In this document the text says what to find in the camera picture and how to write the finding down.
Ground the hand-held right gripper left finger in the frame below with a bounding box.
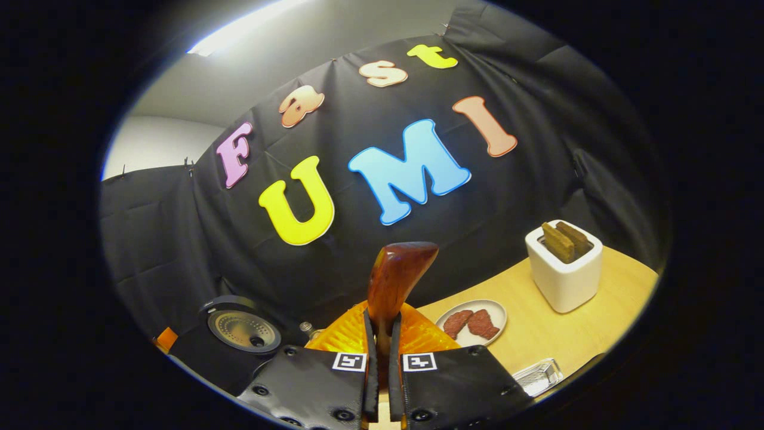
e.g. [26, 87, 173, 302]
[236, 302, 380, 430]

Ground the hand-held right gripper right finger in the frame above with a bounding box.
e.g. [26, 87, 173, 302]
[388, 302, 535, 430]

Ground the black and silver rice cooker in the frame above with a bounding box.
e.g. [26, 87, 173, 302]
[168, 294, 282, 398]

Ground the brown wooden spoon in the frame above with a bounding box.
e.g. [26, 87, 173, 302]
[366, 241, 440, 389]

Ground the red meat slice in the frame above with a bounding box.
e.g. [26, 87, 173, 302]
[443, 309, 474, 340]
[467, 309, 501, 340]

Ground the white round plate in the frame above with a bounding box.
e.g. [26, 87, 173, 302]
[435, 299, 508, 348]

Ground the white toaster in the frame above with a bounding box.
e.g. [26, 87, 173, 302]
[525, 219, 603, 314]

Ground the brown toast slice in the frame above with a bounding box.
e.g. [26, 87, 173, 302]
[556, 221, 593, 256]
[541, 222, 575, 263]

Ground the black backdrop cloth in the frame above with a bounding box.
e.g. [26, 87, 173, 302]
[98, 6, 666, 359]

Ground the large ceiling light panel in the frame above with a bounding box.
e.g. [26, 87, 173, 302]
[187, 0, 314, 57]

